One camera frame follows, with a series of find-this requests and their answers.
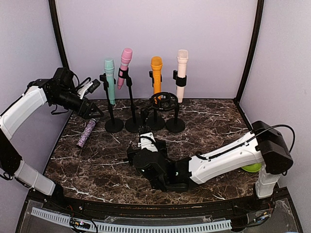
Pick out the green bowl on saucer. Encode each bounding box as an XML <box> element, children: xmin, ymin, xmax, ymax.
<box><xmin>241</xmin><ymin>163</ymin><xmax>261</xmax><ymax>173</ymax></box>

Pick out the black corner post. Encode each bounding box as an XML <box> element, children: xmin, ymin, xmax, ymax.
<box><xmin>48</xmin><ymin>0</ymin><xmax>80</xmax><ymax>104</ymax></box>
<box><xmin>233</xmin><ymin>0</ymin><xmax>265</xmax><ymax>104</ymax></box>

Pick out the black stand under pink microphone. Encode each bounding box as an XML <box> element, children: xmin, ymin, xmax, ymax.
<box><xmin>118</xmin><ymin>68</ymin><xmax>142</xmax><ymax>133</ymax></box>

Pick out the black front rail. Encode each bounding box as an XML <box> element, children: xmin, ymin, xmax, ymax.
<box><xmin>19</xmin><ymin>187</ymin><xmax>293</xmax><ymax>219</ymax></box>

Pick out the black stand under mint microphone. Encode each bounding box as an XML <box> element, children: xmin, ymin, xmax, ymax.
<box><xmin>100</xmin><ymin>73</ymin><xmax>124</xmax><ymax>133</ymax></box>

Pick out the black stand under orange microphone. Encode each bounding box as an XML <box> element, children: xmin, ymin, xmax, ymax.
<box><xmin>146</xmin><ymin>70</ymin><xmax>167</xmax><ymax>131</ymax></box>

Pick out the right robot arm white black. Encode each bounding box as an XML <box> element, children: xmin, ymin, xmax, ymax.
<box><xmin>127</xmin><ymin>120</ymin><xmax>294</xmax><ymax>211</ymax></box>

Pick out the right black corner post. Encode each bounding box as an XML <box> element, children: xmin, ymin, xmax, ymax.
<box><xmin>233</xmin><ymin>0</ymin><xmax>265</xmax><ymax>104</ymax></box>

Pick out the cream white microphone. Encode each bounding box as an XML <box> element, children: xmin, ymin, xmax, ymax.
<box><xmin>176</xmin><ymin>49</ymin><xmax>189</xmax><ymax>103</ymax></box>

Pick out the left black corner post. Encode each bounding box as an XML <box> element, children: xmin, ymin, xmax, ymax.
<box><xmin>48</xmin><ymin>0</ymin><xmax>80</xmax><ymax>104</ymax></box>

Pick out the black tripod stand with shock mount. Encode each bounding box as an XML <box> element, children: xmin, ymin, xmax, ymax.
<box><xmin>140</xmin><ymin>92</ymin><xmax>173</xmax><ymax>126</ymax></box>

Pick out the black stand under cream microphone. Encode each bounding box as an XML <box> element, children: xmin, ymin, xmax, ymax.
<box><xmin>166</xmin><ymin>70</ymin><xmax>187</xmax><ymax>133</ymax></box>

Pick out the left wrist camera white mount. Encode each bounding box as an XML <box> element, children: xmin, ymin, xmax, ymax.
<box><xmin>77</xmin><ymin>77</ymin><xmax>100</xmax><ymax>100</ymax></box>

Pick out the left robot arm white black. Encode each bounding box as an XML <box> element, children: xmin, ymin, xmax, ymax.
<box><xmin>0</xmin><ymin>67</ymin><xmax>104</xmax><ymax>212</ymax></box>

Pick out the mint green microphone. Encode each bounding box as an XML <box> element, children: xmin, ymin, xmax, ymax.
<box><xmin>104</xmin><ymin>58</ymin><xmax>115</xmax><ymax>105</ymax></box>

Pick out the pink microphone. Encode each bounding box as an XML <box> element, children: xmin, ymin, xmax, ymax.
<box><xmin>117</xmin><ymin>48</ymin><xmax>133</xmax><ymax>90</ymax></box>

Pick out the orange microphone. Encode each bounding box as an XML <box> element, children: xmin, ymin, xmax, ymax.
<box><xmin>151</xmin><ymin>56</ymin><xmax>163</xmax><ymax>94</ymax></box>

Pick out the white slotted cable duct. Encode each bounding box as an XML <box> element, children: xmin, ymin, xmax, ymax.
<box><xmin>30</xmin><ymin>207</ymin><xmax>232</xmax><ymax>233</ymax></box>

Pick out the glitter microphone with silver grille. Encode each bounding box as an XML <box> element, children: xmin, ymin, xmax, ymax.
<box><xmin>76</xmin><ymin>118</ymin><xmax>97</xmax><ymax>149</ymax></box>

